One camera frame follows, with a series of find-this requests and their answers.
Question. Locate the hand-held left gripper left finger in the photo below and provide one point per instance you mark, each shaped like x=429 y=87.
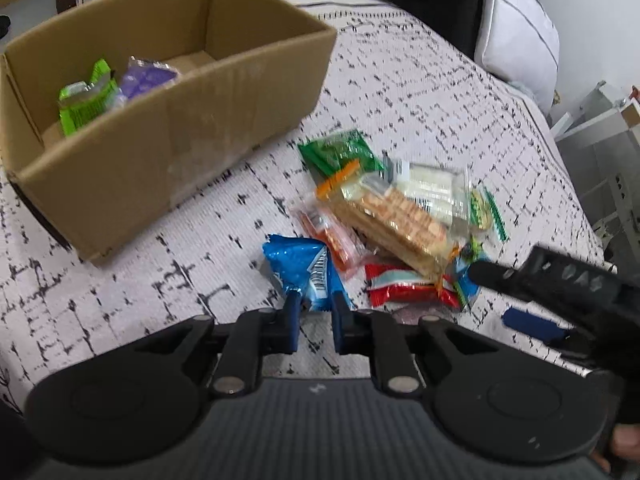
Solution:
x=292 y=326

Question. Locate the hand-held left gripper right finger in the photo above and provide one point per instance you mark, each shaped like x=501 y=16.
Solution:
x=345 y=330

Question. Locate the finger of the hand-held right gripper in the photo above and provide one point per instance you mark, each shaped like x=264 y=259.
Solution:
x=500 y=277
x=530 y=322

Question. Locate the teal snack packet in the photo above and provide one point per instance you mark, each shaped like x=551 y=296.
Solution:
x=462 y=287

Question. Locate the blue snack packet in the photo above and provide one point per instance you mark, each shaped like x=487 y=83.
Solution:
x=300 y=260

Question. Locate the red snack packet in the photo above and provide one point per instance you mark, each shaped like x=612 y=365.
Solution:
x=405 y=286

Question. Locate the brown cardboard box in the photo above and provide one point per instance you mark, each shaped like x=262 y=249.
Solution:
x=175 y=160

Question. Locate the person's right hand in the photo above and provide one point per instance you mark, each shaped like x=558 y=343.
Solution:
x=625 y=442

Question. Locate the small green-edged snack packet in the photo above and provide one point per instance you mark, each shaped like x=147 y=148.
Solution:
x=484 y=210

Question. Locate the orange snack packet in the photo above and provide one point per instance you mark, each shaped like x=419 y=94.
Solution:
x=334 y=240

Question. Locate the clear white bar packet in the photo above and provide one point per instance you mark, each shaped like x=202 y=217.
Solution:
x=430 y=187

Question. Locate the clear cracker packet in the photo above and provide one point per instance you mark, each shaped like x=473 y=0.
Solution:
x=400 y=220

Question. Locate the white shelf rack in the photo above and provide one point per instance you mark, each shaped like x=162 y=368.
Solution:
x=600 y=160

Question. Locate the dark green snack packet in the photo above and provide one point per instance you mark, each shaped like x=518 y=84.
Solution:
x=340 y=152

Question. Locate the white patterned bedspread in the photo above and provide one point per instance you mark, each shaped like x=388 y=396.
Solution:
x=425 y=85

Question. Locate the white pillow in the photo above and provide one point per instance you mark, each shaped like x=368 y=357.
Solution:
x=515 y=35

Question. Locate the purple snack packet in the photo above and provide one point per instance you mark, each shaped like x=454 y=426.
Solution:
x=142 y=80

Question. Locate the lime green snack packet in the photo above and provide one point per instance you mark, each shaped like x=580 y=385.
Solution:
x=82 y=105

